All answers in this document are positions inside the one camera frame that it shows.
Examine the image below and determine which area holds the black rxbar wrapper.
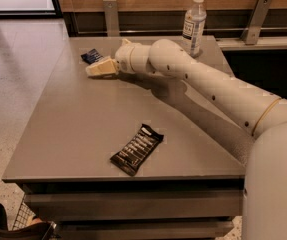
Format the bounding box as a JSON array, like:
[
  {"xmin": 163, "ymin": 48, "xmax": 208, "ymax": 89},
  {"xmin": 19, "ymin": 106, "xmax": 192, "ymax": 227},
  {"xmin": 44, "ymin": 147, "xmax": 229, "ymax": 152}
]
[{"xmin": 110, "ymin": 124, "xmax": 164, "ymax": 176}]

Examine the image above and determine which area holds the left metal wall bracket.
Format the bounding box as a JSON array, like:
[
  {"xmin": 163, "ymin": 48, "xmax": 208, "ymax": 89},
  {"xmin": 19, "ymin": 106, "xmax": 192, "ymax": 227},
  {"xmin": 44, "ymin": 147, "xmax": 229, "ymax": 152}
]
[{"xmin": 103, "ymin": 0, "xmax": 120, "ymax": 37}]

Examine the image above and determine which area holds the clear plastic water bottle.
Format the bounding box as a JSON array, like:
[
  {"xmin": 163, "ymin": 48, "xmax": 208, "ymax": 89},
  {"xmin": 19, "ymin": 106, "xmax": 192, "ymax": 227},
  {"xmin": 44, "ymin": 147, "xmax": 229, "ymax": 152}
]
[{"xmin": 182, "ymin": 0, "xmax": 207, "ymax": 57}]

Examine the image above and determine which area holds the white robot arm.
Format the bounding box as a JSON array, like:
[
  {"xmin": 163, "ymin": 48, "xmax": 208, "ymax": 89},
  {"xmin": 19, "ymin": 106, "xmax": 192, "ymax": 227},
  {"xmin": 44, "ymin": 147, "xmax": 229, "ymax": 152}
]
[{"xmin": 83, "ymin": 39, "xmax": 287, "ymax": 240}]

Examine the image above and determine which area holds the wire mesh basket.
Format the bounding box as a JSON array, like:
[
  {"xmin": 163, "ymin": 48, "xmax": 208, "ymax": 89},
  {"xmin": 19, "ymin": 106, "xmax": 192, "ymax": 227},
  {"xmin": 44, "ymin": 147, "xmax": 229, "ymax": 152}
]
[{"xmin": 11, "ymin": 196, "xmax": 35, "ymax": 230}]

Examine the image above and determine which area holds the right metal wall bracket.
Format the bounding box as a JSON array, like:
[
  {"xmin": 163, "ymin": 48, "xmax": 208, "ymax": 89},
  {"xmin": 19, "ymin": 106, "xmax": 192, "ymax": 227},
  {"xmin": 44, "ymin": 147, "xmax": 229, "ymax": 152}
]
[{"xmin": 241, "ymin": 0, "xmax": 273, "ymax": 45}]

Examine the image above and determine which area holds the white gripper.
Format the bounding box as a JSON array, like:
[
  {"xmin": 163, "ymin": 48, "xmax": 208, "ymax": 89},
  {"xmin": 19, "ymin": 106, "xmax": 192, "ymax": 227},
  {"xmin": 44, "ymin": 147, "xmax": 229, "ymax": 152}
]
[{"xmin": 85, "ymin": 38, "xmax": 151, "ymax": 77}]

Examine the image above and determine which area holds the blue rxbar wrapper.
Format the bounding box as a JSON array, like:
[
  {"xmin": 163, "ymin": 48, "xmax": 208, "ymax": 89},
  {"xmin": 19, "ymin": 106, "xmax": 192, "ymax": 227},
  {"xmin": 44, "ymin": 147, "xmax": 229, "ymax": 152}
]
[{"xmin": 81, "ymin": 49, "xmax": 103, "ymax": 65}]

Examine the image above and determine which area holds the metal wall bracket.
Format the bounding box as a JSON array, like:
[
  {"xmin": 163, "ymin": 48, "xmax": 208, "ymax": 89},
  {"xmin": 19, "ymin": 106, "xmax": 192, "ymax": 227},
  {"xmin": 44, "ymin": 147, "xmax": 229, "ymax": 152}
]
[
  {"xmin": 103, "ymin": 0, "xmax": 120, "ymax": 37},
  {"xmin": 241, "ymin": 0, "xmax": 273, "ymax": 45}
]

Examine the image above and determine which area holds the grey table drawer unit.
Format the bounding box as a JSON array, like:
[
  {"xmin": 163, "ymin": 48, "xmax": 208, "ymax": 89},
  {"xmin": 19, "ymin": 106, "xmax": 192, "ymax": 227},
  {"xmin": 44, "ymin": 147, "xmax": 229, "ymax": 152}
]
[{"xmin": 24, "ymin": 179, "xmax": 243, "ymax": 240}]

